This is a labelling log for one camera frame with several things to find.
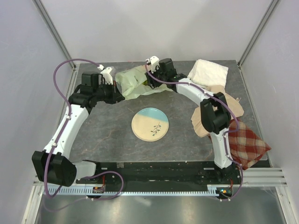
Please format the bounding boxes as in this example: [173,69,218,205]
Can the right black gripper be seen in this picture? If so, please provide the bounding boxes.
[145,64,167,90]

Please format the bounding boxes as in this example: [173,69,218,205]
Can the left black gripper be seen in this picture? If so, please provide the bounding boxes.
[93,80,125,105]

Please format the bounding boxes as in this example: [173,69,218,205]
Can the light green plastic bag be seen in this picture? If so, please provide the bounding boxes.
[115,65,172,100]

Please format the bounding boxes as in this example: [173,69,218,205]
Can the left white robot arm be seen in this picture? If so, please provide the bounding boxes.
[32,67,124,187]

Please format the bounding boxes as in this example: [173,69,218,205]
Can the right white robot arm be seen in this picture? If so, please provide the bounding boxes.
[145,56,232,184]

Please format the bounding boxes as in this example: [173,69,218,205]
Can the white folded towel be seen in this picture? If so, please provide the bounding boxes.
[187,59,228,87]

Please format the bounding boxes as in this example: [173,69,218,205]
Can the beige and blue plate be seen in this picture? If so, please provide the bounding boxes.
[131,108,169,142]

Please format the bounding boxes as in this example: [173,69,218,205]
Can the beige crumpled cloth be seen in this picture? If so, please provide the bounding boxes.
[191,85,244,138]

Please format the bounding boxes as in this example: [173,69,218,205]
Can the red plaid cloth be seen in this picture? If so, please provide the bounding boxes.
[228,120,271,170]

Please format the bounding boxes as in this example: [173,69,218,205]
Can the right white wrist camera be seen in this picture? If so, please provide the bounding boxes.
[146,56,160,73]

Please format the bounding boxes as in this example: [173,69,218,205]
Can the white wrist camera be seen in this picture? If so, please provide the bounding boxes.
[146,56,160,73]
[97,64,116,85]

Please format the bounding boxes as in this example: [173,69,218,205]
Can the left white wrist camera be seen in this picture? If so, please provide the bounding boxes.
[97,64,116,85]

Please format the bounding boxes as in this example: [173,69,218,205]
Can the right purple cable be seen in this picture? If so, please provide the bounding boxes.
[144,63,245,168]

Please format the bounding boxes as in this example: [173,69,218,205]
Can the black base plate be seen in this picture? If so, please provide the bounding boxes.
[76,161,241,192]

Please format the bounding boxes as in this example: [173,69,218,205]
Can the light blue cable duct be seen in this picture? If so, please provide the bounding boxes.
[57,186,231,196]

